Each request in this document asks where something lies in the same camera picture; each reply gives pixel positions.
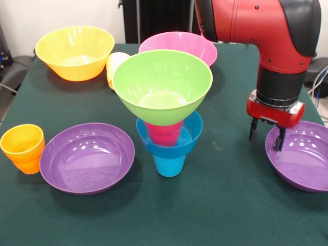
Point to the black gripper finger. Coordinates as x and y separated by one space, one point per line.
254 130
279 139

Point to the small blue plastic bowl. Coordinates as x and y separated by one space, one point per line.
169 151

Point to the yellow orange plastic cup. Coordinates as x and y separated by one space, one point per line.
110 66

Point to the black equipment box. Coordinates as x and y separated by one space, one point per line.
3 51

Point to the green plastic bowl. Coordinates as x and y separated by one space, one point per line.
159 110

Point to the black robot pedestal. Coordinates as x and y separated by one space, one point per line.
164 15

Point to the dark green tablecloth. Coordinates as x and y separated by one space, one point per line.
194 217

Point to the black stand with knob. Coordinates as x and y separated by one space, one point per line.
316 70

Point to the large pink plastic bowl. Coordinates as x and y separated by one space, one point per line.
200 48

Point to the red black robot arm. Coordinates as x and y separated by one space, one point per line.
279 38

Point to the shallow purple plastic bowl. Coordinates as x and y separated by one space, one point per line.
87 169
302 169

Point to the large orange plastic bowl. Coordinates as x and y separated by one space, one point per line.
74 70

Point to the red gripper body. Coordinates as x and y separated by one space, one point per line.
271 116

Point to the blue plastic cup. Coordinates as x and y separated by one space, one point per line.
169 167

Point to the red plastic cup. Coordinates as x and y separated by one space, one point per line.
164 134

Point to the black grey chair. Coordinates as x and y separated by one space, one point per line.
15 71

